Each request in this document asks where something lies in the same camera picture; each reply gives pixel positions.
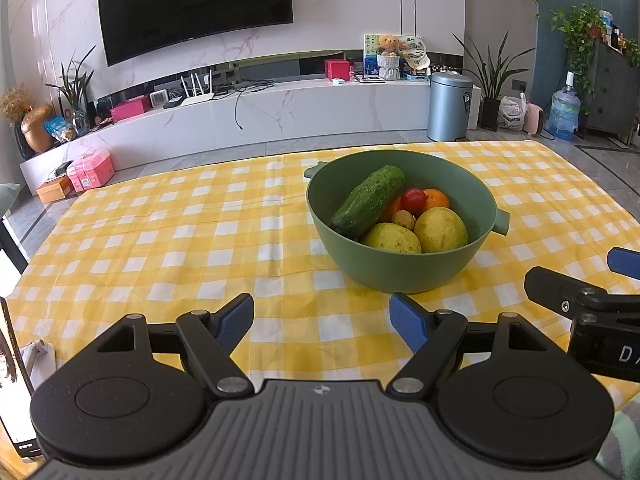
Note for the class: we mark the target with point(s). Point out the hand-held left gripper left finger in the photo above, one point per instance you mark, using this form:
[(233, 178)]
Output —
[(235, 322)]

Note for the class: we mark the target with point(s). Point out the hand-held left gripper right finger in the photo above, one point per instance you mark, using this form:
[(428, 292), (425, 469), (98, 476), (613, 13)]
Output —
[(407, 322)]

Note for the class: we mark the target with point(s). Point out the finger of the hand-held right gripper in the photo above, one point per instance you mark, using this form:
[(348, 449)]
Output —
[(625, 261), (545, 285)]

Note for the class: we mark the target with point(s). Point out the green colander bowl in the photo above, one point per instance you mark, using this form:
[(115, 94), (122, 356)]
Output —
[(400, 270)]

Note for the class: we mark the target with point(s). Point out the yellow-green pear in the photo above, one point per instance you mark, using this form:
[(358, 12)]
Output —
[(440, 230), (392, 240)]

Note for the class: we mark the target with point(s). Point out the brown kiwi top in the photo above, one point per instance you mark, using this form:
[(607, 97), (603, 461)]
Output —
[(403, 219)]

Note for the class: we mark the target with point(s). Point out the orange tangerine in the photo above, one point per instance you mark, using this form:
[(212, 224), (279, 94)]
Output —
[(437, 199), (393, 210)]

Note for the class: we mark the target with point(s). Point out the red cherry tomato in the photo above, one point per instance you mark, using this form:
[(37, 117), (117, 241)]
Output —
[(413, 200)]

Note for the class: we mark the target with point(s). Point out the green cucumber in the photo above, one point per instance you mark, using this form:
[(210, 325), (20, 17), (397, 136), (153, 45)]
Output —
[(367, 200)]

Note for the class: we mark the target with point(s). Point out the green patterned cloth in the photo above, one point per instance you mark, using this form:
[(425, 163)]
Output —
[(622, 445)]

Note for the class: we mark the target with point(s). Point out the yellow checked tablecloth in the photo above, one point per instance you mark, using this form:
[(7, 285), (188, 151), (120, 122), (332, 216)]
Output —
[(175, 240)]

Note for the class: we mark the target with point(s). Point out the blue water jug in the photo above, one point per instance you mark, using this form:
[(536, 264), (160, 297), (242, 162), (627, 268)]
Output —
[(564, 112)]

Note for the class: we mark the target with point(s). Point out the pink small appliance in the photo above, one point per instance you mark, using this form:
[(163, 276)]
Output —
[(534, 119)]

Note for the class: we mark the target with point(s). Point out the grey-blue cabinet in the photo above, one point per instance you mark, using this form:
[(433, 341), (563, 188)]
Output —
[(612, 90)]

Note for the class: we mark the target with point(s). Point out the white plastic bag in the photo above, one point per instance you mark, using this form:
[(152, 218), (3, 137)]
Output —
[(511, 115)]

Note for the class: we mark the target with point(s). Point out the white phone stand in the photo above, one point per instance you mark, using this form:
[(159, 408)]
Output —
[(37, 360)]

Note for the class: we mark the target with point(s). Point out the blue-grey trash can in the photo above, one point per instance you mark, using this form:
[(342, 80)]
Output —
[(449, 107)]

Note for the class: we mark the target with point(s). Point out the pink storage box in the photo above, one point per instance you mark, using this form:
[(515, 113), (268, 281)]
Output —
[(91, 170)]

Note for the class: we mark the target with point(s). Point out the potted long-leaf plant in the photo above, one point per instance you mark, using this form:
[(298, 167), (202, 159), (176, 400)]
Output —
[(492, 80)]

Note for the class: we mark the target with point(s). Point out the orange cardboard box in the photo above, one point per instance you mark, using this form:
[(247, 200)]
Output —
[(55, 190)]

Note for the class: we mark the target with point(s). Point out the white router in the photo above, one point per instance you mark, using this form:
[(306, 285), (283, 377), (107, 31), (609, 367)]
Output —
[(197, 100)]

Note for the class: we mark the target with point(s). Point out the white marble media console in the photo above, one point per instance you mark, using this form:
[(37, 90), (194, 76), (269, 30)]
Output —
[(310, 107)]

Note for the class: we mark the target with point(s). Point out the trailing green pothos plant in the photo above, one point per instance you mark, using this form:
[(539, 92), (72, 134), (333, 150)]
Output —
[(577, 35)]

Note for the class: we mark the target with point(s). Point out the small white clock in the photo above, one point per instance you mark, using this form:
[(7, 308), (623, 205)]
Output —
[(159, 100)]

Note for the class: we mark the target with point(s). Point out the pink flat box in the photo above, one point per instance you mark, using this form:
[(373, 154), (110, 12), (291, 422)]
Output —
[(130, 108)]

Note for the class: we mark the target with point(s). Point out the green chair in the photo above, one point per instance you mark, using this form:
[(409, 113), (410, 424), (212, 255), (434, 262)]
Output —
[(7, 199)]

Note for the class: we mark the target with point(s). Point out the blue snack bag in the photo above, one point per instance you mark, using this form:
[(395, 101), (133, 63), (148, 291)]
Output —
[(59, 129)]

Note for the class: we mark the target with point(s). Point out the red gift box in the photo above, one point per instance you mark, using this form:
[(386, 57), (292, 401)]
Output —
[(336, 69)]

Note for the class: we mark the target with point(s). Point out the teddy bear bouquet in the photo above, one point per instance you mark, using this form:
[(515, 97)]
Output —
[(389, 57)]

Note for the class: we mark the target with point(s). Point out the printed paper fan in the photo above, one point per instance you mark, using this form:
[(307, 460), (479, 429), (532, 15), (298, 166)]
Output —
[(416, 52)]

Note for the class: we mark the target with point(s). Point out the framed picture card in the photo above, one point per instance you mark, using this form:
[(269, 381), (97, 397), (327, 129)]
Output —
[(370, 52)]

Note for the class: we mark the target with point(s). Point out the gold round vase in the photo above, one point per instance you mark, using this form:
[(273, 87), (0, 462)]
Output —
[(37, 130)]

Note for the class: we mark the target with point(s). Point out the plant in glass vase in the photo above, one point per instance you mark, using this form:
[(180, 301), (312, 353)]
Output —
[(75, 90)]

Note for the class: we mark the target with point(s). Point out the dried flower bunch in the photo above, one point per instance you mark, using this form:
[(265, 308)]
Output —
[(14, 102)]

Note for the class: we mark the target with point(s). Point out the black curved television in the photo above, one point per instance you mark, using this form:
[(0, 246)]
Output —
[(192, 5)]

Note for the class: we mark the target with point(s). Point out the black wall socket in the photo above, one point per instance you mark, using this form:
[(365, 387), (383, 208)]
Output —
[(520, 85)]

